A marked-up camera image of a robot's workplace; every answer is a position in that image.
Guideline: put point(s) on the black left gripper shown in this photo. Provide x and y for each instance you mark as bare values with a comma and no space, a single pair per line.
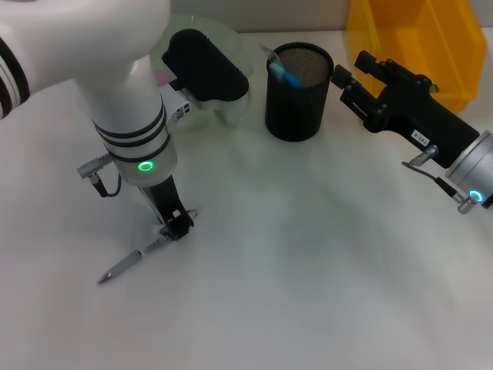
165,200

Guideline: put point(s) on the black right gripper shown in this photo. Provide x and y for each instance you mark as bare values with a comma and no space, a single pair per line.
416,115

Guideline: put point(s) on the silver ballpoint pen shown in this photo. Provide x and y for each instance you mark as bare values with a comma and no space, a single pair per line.
127,262

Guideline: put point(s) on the blue scissors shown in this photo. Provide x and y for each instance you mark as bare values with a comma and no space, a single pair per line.
289,77

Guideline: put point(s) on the green plastic wrapper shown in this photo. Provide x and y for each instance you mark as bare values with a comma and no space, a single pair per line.
434,88

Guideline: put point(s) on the pink peach toy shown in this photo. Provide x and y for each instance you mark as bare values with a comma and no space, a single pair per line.
163,77

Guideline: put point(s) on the black mesh pen holder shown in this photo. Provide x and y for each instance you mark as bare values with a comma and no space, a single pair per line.
294,112

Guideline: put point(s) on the green glass fruit bowl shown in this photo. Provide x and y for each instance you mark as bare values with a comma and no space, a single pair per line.
235,46

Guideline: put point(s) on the yellow plastic bin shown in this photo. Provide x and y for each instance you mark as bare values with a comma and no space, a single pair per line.
423,31

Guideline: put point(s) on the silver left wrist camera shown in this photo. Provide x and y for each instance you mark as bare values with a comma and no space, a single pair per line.
208,73

